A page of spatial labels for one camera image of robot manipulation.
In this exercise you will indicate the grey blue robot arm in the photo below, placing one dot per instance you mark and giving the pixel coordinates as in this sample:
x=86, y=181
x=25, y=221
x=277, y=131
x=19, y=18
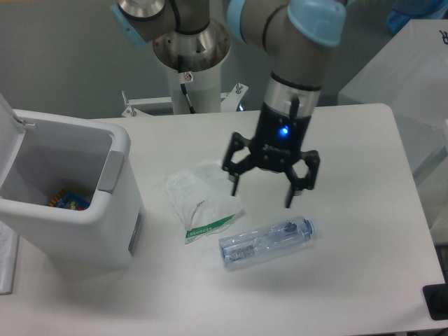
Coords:
x=300, y=36

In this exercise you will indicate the white push-lid trash can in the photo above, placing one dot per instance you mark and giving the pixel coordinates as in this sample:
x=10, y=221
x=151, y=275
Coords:
x=67, y=186

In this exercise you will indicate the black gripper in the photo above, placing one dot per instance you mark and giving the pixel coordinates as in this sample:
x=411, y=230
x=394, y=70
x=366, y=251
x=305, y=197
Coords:
x=280, y=143

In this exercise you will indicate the empty clear plastic bottle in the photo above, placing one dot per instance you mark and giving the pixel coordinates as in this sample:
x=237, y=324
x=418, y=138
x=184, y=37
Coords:
x=268, y=242

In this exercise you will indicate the white pedestal base frame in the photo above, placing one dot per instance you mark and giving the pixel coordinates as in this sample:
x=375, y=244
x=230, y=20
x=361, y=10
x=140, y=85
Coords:
x=162, y=106

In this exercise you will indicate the crumpled clear plastic bag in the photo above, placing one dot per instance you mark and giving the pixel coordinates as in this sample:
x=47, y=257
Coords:
x=202, y=198

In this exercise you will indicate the colourful snack wrapper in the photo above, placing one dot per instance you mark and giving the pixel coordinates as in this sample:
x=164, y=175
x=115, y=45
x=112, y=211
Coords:
x=66, y=199

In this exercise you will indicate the blue plastic cover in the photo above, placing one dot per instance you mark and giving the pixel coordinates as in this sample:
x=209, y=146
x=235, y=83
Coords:
x=402, y=12

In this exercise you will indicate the black device at edge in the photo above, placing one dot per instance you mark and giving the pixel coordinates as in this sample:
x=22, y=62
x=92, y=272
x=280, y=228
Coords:
x=436, y=300

